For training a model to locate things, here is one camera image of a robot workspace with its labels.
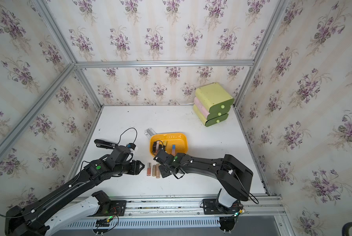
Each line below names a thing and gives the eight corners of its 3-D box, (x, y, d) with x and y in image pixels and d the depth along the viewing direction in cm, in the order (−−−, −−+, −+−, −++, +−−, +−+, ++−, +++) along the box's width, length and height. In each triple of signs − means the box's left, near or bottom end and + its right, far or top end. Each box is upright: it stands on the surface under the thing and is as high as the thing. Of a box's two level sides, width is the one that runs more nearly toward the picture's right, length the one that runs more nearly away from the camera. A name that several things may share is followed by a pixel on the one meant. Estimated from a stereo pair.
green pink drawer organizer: (204, 129, 107) (210, 108, 90) (191, 109, 121) (194, 88, 104) (226, 122, 112) (235, 100, 95) (210, 103, 126) (216, 82, 109)
